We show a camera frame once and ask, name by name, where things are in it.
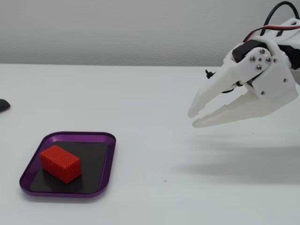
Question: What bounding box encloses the red white servo cable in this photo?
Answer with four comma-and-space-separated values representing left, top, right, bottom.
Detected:
259, 22, 300, 37

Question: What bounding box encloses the black cable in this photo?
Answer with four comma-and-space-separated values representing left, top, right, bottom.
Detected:
243, 0, 300, 43

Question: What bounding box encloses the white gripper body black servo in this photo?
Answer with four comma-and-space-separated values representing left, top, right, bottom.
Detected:
231, 36, 299, 117

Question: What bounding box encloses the purple tray with black base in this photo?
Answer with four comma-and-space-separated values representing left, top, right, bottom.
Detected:
19, 131, 117, 198

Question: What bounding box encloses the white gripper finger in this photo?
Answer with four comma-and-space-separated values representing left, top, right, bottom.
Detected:
187, 47, 273, 117
192, 86, 263, 128

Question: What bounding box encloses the dark rounded object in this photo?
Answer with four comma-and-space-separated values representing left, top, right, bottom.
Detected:
0, 98, 11, 113

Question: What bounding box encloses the red textured rectangular block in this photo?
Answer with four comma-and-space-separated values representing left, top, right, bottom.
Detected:
39, 144, 82, 185

